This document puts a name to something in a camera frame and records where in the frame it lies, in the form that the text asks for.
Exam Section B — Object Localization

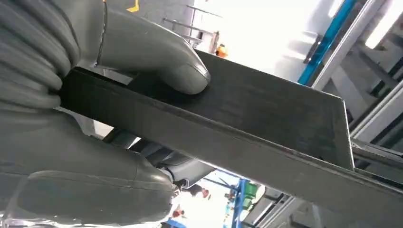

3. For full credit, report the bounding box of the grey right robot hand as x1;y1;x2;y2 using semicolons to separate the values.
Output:
0;0;216;228

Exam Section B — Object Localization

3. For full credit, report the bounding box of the green box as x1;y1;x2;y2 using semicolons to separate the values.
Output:
243;182;259;200

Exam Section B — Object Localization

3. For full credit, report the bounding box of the orange object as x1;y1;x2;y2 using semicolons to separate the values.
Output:
215;43;229;59

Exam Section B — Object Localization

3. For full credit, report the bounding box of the blue metal beam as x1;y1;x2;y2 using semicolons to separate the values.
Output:
297;0;360;86

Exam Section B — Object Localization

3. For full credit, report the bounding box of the blue metal post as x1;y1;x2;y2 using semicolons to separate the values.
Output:
230;178;247;228

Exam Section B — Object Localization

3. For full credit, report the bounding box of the grey metal rail rack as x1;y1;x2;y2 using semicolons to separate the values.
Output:
162;4;221;55

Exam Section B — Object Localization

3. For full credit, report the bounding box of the grey aluminium frame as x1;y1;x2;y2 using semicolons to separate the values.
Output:
241;0;403;228

